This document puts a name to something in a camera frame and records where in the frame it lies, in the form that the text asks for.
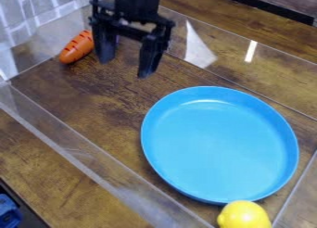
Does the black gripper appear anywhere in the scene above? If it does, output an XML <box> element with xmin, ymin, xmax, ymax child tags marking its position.
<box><xmin>90</xmin><ymin>0</ymin><xmax>175</xmax><ymax>79</ymax></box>

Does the orange toy carrot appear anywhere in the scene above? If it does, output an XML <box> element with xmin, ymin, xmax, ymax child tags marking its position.
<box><xmin>59</xmin><ymin>30</ymin><xmax>94</xmax><ymax>64</ymax></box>

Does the blue round tray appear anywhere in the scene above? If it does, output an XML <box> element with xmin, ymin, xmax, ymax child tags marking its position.
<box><xmin>141</xmin><ymin>86</ymin><xmax>300</xmax><ymax>204</ymax></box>

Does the yellow toy lemon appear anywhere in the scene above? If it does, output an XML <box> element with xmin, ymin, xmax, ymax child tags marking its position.
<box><xmin>217</xmin><ymin>200</ymin><xmax>273</xmax><ymax>228</ymax></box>

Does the blue object at corner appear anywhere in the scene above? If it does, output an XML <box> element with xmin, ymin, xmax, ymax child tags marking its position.
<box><xmin>0</xmin><ymin>194</ymin><xmax>23</xmax><ymax>228</ymax></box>

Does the clear acrylic enclosure wall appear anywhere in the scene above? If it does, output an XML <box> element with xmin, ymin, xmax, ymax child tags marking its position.
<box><xmin>0</xmin><ymin>0</ymin><xmax>317</xmax><ymax>228</ymax></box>

